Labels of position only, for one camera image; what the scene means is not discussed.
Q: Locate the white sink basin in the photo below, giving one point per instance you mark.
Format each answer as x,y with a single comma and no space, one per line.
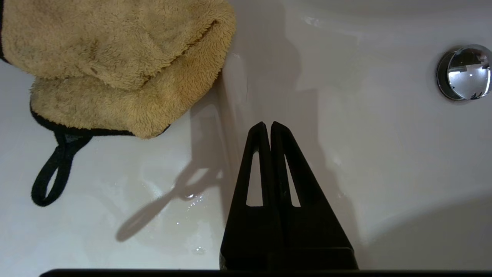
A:
384,154

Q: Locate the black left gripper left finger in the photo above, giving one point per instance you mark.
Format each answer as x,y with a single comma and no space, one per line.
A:
234,238

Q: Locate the yellow cloth with black trim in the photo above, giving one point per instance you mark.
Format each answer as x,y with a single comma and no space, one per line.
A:
115,57

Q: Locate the chrome drain stopper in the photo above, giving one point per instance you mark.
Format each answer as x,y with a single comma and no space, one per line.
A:
467,73

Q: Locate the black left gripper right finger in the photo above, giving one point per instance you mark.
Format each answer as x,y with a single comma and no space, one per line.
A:
319,238

